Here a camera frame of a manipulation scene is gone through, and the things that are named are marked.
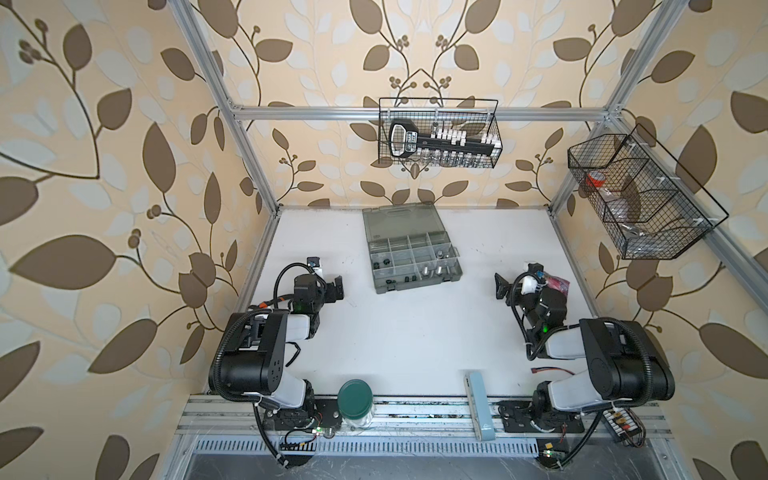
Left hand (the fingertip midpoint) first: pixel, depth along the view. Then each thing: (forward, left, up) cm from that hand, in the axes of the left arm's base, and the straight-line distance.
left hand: (321, 275), depth 94 cm
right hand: (-1, -60, +4) cm, 60 cm away
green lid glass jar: (-37, -15, +5) cm, 40 cm away
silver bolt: (+4, -34, -3) cm, 34 cm away
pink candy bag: (0, -77, -2) cm, 77 cm away
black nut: (+8, -17, -5) cm, 19 cm away
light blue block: (-36, -46, -5) cm, 58 cm away
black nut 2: (+9, -21, -5) cm, 23 cm away
